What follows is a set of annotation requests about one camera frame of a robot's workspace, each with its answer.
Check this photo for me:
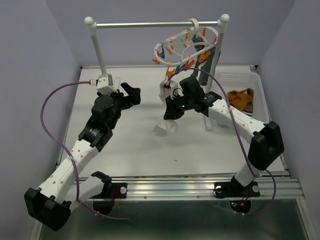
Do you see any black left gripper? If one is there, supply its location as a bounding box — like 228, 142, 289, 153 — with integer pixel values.
97, 82, 140, 129

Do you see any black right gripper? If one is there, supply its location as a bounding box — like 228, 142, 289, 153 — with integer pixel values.
162, 93, 194, 120

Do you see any white clip hanger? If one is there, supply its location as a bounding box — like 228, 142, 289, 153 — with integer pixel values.
152, 18, 220, 81

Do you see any grey sock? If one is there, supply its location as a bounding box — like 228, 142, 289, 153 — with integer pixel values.
190, 46, 216, 86

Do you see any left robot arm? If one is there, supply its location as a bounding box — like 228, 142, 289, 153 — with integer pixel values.
24, 82, 141, 231

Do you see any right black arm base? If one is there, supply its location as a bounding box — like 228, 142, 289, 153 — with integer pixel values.
213, 177, 260, 199

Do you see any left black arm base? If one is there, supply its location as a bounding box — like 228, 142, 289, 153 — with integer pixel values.
80, 171, 128, 200

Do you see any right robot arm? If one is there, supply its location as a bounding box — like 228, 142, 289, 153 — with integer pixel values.
163, 77, 285, 195

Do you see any mustard yellow sock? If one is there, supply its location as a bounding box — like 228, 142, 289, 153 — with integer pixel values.
227, 91, 252, 111

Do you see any white plastic basket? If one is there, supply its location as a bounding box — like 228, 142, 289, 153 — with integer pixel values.
215, 71, 270, 123

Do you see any striped maroon white sock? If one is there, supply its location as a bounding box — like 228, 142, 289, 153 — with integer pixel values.
243, 88, 254, 116

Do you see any white clothes rack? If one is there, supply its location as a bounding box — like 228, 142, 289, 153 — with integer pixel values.
84, 13, 230, 131

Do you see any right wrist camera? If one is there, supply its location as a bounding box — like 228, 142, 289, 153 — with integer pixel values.
161, 79, 180, 99

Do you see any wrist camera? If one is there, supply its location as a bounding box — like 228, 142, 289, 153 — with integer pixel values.
96, 74, 117, 95
161, 79, 180, 99

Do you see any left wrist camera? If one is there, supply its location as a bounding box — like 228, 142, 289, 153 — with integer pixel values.
96, 74, 117, 95

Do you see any aluminium rail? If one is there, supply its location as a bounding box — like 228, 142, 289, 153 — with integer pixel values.
112, 176, 305, 202

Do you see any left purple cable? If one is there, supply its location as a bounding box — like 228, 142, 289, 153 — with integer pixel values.
40, 80, 131, 221

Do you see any purple cable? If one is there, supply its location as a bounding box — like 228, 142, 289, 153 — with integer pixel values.
40, 80, 131, 221
168, 67, 278, 217

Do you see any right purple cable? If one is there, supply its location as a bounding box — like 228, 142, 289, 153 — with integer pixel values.
168, 67, 278, 217

